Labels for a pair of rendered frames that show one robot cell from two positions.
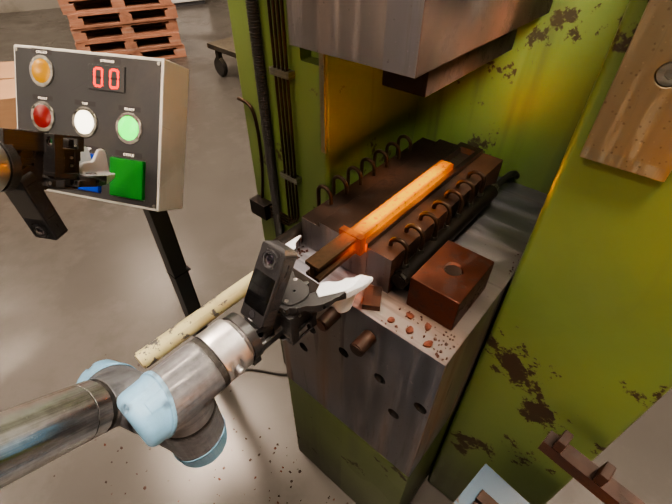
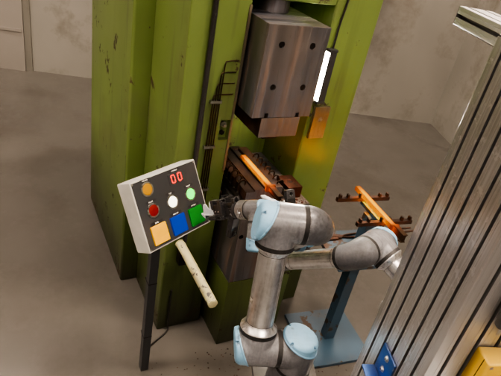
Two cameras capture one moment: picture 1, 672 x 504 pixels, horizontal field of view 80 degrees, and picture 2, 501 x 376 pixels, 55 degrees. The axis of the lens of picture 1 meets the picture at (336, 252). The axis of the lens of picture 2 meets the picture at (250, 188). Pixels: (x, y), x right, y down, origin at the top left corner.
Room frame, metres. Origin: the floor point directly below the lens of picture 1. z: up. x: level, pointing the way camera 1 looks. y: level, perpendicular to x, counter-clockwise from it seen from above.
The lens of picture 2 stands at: (0.01, 1.92, 2.16)
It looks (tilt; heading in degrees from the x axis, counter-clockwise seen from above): 31 degrees down; 287
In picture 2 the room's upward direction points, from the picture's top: 12 degrees clockwise
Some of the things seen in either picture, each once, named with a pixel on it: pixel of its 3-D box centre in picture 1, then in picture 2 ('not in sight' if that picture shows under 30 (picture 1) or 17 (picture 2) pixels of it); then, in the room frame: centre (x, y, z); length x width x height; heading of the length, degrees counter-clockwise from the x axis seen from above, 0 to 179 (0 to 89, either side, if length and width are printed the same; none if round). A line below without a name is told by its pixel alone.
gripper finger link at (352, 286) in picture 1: (344, 297); not in sight; (0.40, -0.01, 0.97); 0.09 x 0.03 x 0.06; 103
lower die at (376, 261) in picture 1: (408, 197); (245, 172); (0.68, -0.15, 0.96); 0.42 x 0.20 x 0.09; 139
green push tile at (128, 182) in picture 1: (128, 178); (195, 215); (0.68, 0.41, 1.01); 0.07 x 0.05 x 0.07; 74
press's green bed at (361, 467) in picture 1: (397, 390); (232, 274); (0.66, -0.20, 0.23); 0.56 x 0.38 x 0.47; 139
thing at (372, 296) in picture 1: (372, 297); not in sight; (0.45, -0.06, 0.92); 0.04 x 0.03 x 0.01; 170
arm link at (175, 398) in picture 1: (175, 392); not in sight; (0.25, 0.19, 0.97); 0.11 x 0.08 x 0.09; 139
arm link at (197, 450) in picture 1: (184, 422); not in sight; (0.26, 0.21, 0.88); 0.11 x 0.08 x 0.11; 68
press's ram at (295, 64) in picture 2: not in sight; (276, 57); (0.66, -0.18, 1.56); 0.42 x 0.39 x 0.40; 139
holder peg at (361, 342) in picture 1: (363, 343); not in sight; (0.39, -0.04, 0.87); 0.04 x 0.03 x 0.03; 139
